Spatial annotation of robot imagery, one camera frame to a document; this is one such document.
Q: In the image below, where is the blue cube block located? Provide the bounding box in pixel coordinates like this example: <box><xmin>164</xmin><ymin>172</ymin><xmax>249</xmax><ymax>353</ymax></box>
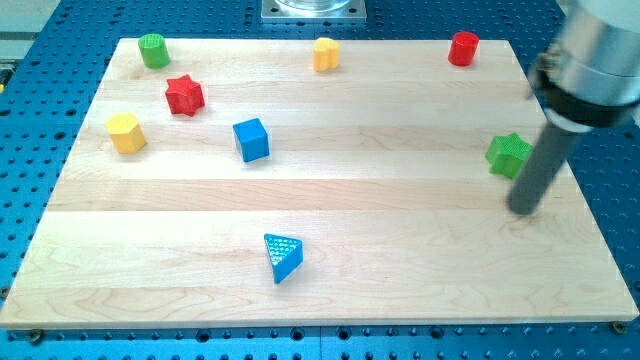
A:
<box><xmin>233</xmin><ymin>118</ymin><xmax>270</xmax><ymax>162</ymax></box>

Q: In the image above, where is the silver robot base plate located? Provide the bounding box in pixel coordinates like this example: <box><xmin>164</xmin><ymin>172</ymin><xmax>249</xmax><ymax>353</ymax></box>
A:
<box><xmin>260</xmin><ymin>0</ymin><xmax>367</xmax><ymax>22</ymax></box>

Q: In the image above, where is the red cylinder block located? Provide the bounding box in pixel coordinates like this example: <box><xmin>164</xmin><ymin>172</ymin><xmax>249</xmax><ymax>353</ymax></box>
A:
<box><xmin>448</xmin><ymin>31</ymin><xmax>479</xmax><ymax>67</ymax></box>

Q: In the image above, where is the green star block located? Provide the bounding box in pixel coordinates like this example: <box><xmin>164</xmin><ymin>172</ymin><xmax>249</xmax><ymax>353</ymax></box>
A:
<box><xmin>485</xmin><ymin>133</ymin><xmax>533</xmax><ymax>179</ymax></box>

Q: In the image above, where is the blue triangle block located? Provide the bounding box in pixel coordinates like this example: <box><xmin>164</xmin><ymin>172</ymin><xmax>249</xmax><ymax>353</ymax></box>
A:
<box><xmin>264</xmin><ymin>234</ymin><xmax>304</xmax><ymax>284</ymax></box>

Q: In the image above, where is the left board corner screw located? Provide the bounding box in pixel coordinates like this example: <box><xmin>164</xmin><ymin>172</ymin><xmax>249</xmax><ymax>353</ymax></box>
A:
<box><xmin>26</xmin><ymin>329</ymin><xmax>44</xmax><ymax>345</ymax></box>

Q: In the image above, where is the red star block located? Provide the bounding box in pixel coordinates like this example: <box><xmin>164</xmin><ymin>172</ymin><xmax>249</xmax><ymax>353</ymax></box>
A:
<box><xmin>165</xmin><ymin>74</ymin><xmax>205</xmax><ymax>117</ymax></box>

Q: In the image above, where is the green cylinder block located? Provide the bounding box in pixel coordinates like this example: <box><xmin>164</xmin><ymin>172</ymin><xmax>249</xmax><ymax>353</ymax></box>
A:
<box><xmin>138</xmin><ymin>33</ymin><xmax>170</xmax><ymax>69</ymax></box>

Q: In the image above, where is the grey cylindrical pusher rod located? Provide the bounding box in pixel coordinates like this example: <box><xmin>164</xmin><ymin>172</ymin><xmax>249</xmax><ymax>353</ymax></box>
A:
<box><xmin>506</xmin><ymin>122</ymin><xmax>582</xmax><ymax>215</ymax></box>

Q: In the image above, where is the yellow hexagon block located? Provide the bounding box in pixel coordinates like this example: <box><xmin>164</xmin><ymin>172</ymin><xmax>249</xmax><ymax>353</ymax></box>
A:
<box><xmin>105</xmin><ymin>113</ymin><xmax>146</xmax><ymax>154</ymax></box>

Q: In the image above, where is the yellow heart block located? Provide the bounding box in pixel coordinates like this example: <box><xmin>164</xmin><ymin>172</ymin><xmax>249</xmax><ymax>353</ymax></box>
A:
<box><xmin>312</xmin><ymin>37</ymin><xmax>340</xmax><ymax>72</ymax></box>

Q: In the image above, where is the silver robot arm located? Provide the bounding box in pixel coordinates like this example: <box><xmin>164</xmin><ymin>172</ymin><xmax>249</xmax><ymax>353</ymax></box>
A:
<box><xmin>507</xmin><ymin>0</ymin><xmax>639</xmax><ymax>215</ymax></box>

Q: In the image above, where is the wooden board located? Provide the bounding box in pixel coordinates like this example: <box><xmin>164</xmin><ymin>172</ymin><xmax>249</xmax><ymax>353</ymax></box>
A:
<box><xmin>1</xmin><ymin>38</ymin><xmax>638</xmax><ymax>330</ymax></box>

